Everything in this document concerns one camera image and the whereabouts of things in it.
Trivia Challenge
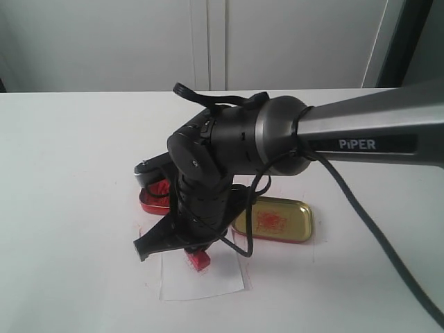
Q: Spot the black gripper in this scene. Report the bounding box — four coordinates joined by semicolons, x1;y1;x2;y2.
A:
133;173;253;261

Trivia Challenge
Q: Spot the red stamp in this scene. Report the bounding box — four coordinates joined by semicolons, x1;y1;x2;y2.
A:
185;250;211;272

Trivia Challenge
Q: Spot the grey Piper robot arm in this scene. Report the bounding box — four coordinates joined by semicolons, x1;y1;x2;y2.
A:
134;80;443;259

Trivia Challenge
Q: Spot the red ink pad tin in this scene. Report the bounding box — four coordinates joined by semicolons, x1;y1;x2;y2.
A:
139;180;170;216

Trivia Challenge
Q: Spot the gold tin lid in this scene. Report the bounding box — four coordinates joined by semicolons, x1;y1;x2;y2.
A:
252;196;314;244

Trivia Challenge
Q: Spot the white paper sheet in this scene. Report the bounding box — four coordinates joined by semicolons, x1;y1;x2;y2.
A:
160;241;244;301

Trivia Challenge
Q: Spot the white cabinet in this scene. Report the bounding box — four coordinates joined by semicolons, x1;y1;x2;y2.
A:
1;1;403;92

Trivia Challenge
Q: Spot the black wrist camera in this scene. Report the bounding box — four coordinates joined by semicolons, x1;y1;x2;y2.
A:
134;153;174;188

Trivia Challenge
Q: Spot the black cable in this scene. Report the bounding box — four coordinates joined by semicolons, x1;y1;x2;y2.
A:
145;82;444;327

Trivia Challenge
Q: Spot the dark vertical post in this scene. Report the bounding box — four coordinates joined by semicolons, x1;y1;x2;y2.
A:
375;0;435;88

